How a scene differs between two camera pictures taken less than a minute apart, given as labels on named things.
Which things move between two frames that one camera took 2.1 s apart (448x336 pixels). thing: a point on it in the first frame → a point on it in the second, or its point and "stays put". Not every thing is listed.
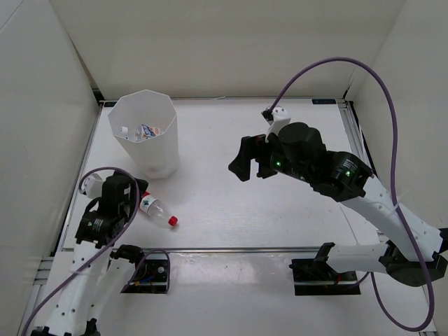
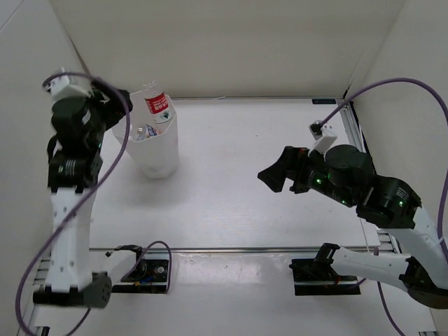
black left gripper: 143,185 → 113,111
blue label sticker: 324,101 stays put
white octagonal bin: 158,156 stays put
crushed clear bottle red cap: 144,132 stays put
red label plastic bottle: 153,206 → 159,105
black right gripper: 250,148 → 291,164
